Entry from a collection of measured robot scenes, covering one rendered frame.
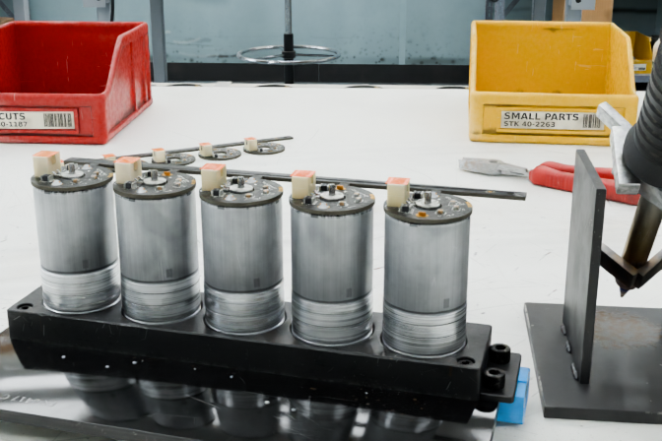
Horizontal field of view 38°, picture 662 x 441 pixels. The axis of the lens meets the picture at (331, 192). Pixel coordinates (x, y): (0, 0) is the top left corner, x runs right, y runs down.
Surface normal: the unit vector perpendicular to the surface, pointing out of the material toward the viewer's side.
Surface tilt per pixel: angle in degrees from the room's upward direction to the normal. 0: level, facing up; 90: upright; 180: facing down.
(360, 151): 0
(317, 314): 90
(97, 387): 0
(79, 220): 90
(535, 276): 0
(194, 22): 90
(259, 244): 90
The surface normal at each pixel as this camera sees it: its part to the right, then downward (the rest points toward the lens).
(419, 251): -0.22, 0.29
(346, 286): 0.29, 0.29
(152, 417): 0.00, -0.95
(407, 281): -0.54, 0.25
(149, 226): 0.04, 0.30
